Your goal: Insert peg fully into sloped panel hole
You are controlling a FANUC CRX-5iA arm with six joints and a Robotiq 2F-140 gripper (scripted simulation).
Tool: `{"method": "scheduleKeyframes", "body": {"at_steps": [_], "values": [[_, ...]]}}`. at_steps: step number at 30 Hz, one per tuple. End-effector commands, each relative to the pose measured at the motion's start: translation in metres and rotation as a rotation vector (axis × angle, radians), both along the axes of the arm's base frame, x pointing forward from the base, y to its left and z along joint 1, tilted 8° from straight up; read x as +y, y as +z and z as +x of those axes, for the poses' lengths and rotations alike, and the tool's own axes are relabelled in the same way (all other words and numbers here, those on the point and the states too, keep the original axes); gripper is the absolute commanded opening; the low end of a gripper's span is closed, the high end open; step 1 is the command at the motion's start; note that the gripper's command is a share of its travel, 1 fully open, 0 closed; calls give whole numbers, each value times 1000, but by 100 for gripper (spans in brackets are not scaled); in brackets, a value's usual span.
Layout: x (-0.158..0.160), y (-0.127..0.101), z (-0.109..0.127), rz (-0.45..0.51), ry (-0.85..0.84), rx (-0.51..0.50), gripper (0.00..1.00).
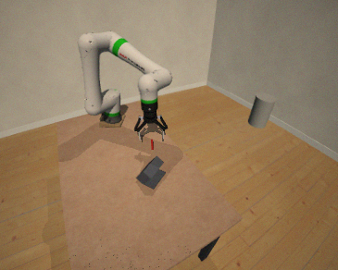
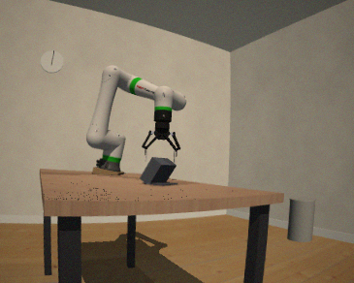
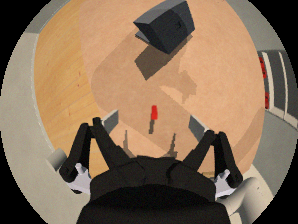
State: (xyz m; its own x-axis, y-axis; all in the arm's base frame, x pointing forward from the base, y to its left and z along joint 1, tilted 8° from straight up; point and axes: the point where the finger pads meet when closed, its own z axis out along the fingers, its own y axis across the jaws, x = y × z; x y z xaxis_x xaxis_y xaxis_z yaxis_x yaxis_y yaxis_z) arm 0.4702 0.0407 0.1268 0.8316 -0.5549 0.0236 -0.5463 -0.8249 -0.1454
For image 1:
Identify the dark grey square panel with hole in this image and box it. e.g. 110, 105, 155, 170
137, 156, 166, 189

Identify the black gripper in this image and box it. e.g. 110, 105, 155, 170
134, 111, 168, 141

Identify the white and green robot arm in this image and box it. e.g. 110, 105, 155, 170
78, 31, 172, 124

